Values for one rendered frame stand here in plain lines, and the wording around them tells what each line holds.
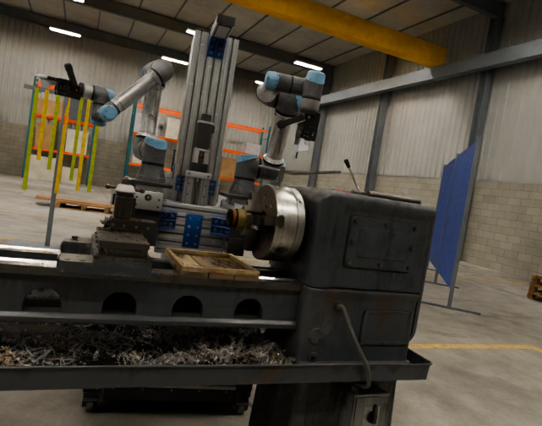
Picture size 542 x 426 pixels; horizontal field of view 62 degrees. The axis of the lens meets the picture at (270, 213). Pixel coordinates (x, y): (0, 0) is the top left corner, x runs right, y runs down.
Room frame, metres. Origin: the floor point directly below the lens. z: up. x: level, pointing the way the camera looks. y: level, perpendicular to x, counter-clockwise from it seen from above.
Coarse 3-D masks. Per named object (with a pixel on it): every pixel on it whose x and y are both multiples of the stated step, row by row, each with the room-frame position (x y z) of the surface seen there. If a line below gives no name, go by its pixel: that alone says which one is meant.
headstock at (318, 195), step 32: (320, 192) 1.81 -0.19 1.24; (320, 224) 1.74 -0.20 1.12; (352, 224) 1.80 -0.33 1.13; (384, 224) 1.86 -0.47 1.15; (416, 224) 1.93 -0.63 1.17; (320, 256) 1.74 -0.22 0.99; (352, 256) 1.81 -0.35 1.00; (384, 256) 1.87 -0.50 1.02; (416, 256) 1.95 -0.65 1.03; (352, 288) 1.83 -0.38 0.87; (384, 288) 1.89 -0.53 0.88; (416, 288) 1.96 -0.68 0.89
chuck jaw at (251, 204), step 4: (252, 192) 1.92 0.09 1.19; (256, 192) 1.93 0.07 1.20; (252, 196) 1.90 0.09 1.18; (256, 196) 1.91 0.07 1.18; (248, 200) 1.88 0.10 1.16; (252, 200) 1.89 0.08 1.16; (256, 200) 1.90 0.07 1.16; (260, 200) 1.91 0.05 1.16; (244, 204) 1.91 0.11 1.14; (248, 204) 1.87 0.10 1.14; (252, 204) 1.88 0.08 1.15; (256, 204) 1.89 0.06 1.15; (260, 204) 1.90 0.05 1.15; (248, 208) 1.86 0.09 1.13; (252, 208) 1.87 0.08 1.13; (256, 208) 1.88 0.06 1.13; (260, 208) 1.89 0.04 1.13; (252, 212) 1.86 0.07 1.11; (256, 212) 1.87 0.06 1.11; (260, 212) 1.87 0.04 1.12; (264, 212) 1.88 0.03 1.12
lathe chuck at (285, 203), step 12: (264, 192) 1.89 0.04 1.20; (276, 192) 1.80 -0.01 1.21; (288, 192) 1.83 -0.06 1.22; (264, 204) 1.87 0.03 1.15; (276, 204) 1.75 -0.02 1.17; (288, 204) 1.77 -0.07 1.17; (288, 216) 1.75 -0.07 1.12; (264, 228) 1.83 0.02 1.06; (276, 228) 1.73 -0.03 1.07; (288, 228) 1.75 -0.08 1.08; (264, 240) 1.81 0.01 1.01; (276, 240) 1.74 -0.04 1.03; (288, 240) 1.76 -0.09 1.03; (264, 252) 1.80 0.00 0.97; (288, 252) 1.79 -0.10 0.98
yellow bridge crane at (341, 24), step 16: (224, 0) 12.15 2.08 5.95; (240, 0) 11.98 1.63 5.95; (256, 0) 12.11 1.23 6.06; (272, 0) 12.28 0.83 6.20; (288, 0) 12.47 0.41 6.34; (304, 0) 12.65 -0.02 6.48; (288, 16) 12.55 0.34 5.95; (304, 16) 12.68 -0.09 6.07; (320, 16) 12.88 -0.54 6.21; (336, 16) 13.07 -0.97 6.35; (352, 16) 13.27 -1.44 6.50; (336, 32) 13.18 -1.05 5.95; (352, 32) 13.31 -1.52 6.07; (368, 32) 13.52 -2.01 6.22; (384, 32) 13.74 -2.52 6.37; (400, 32) 13.97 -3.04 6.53; (384, 48) 13.87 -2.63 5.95; (400, 48) 14.01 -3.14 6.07; (416, 48) 14.25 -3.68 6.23; (432, 48) 14.50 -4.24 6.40; (432, 64) 14.64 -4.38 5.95
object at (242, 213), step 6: (228, 210) 1.83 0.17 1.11; (234, 210) 1.80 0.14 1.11; (240, 210) 1.81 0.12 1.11; (246, 210) 1.81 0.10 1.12; (228, 216) 1.84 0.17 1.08; (234, 216) 1.79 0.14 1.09; (240, 216) 1.79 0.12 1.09; (246, 216) 1.80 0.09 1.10; (228, 222) 1.83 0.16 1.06; (234, 222) 1.79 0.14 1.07; (240, 222) 1.79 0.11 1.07; (246, 222) 1.80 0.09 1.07; (234, 228) 1.82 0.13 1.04; (240, 228) 1.82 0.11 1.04
